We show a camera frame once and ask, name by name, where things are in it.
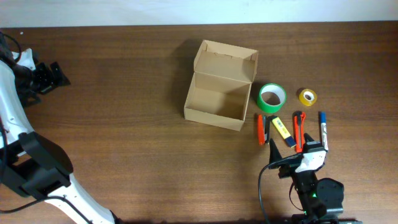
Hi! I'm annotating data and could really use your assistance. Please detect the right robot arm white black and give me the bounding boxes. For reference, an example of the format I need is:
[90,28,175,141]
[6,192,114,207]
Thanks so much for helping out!
[269,133,344,223]

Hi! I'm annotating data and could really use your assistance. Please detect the blue white marker pen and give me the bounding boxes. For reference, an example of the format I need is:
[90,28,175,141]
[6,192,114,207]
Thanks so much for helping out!
[320,111,328,151]

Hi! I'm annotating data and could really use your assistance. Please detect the brown cardboard box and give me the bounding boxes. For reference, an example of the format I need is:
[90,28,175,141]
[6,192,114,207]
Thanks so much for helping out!
[183,40,259,131]

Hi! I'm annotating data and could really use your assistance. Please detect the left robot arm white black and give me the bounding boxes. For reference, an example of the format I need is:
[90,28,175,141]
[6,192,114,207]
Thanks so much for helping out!
[1,33,122,224]

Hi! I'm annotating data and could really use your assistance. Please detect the small yellow tape roll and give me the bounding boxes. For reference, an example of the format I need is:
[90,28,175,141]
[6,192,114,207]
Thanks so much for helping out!
[298,88,317,106]

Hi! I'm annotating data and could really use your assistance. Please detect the green tape roll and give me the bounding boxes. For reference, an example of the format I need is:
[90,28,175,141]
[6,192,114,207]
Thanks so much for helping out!
[257,83,287,114]

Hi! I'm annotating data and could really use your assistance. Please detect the yellow highlighter marker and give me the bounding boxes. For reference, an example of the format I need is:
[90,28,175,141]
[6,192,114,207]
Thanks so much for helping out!
[271,116,296,147]

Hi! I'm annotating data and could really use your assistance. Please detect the orange utility knife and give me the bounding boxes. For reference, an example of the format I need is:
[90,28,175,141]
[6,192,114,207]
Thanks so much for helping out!
[293,111,306,153]

